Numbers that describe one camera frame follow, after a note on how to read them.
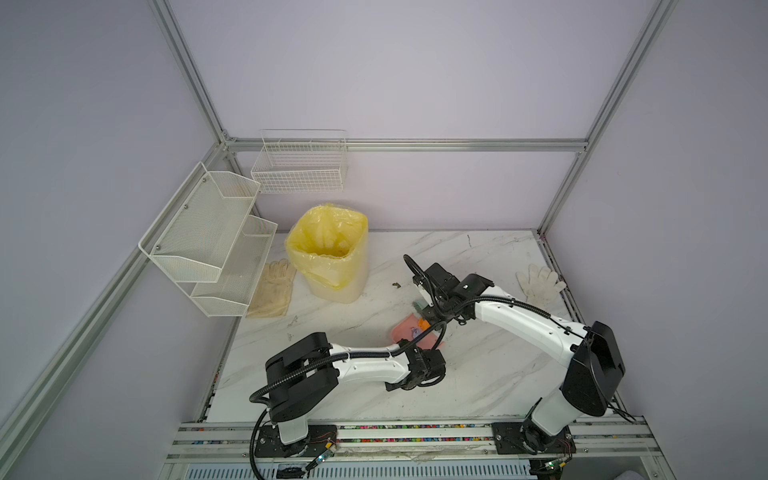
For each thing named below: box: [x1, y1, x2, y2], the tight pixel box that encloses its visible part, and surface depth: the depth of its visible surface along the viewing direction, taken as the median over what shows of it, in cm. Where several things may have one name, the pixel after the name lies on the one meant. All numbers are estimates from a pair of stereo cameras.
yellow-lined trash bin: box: [284, 204, 370, 303], surface depth 92 cm
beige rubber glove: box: [247, 258, 297, 318], surface depth 103 cm
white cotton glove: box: [516, 264, 567, 312], surface depth 106 cm
